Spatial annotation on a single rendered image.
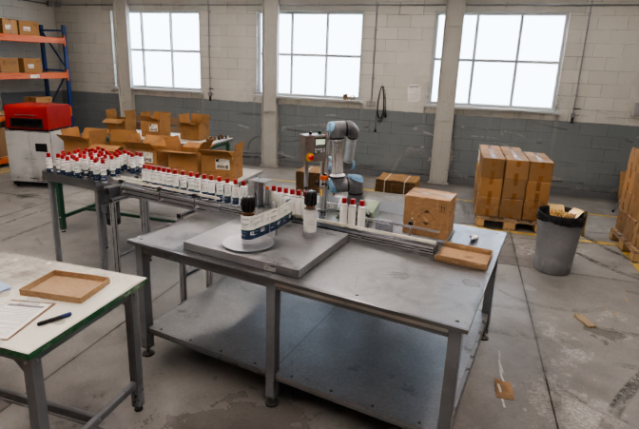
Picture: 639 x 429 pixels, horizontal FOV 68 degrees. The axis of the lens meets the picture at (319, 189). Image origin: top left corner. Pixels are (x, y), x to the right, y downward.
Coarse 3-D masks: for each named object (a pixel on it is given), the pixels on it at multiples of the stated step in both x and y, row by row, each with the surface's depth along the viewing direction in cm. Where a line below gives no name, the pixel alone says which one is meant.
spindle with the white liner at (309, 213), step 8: (312, 192) 296; (304, 200) 299; (312, 200) 296; (304, 208) 300; (312, 208) 299; (304, 216) 300; (312, 216) 299; (304, 224) 302; (312, 224) 300; (304, 232) 303; (312, 232) 302
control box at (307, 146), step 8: (304, 136) 324; (312, 136) 325; (320, 136) 328; (304, 144) 325; (312, 144) 327; (304, 152) 326; (312, 152) 328; (304, 160) 328; (312, 160) 330; (320, 160) 333
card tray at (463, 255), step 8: (448, 248) 305; (456, 248) 306; (464, 248) 304; (472, 248) 301; (480, 248) 299; (440, 256) 285; (448, 256) 293; (456, 256) 293; (464, 256) 294; (472, 256) 294; (480, 256) 295; (488, 256) 295; (464, 264) 279; (472, 264) 277; (480, 264) 275; (488, 264) 281
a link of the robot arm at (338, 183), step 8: (328, 128) 350; (336, 128) 348; (344, 128) 349; (336, 136) 349; (336, 144) 352; (336, 152) 354; (336, 160) 355; (336, 168) 356; (336, 176) 356; (344, 176) 360; (328, 184) 365; (336, 184) 357; (344, 184) 358; (336, 192) 362
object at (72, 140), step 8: (64, 128) 533; (72, 128) 544; (88, 128) 556; (96, 128) 554; (64, 136) 518; (72, 136) 513; (80, 136) 553; (88, 136) 553; (96, 136) 530; (104, 136) 542; (64, 144) 530; (72, 144) 527; (80, 144) 525; (88, 144) 521; (72, 152) 530
